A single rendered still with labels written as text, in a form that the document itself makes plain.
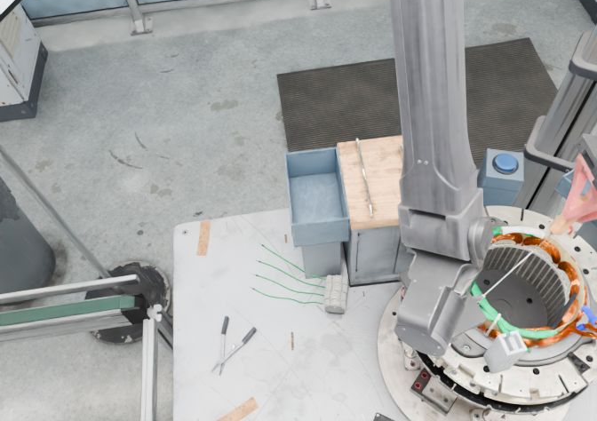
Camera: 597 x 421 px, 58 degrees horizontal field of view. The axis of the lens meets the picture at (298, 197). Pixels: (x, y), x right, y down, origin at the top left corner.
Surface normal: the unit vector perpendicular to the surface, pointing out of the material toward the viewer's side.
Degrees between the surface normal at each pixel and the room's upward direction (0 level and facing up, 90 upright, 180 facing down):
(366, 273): 90
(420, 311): 21
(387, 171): 0
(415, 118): 73
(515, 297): 0
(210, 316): 0
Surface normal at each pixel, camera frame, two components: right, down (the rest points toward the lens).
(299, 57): -0.07, -0.55
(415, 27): -0.58, 0.50
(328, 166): 0.09, 0.83
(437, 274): -0.36, -0.65
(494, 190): -0.22, 0.82
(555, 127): -0.49, 0.74
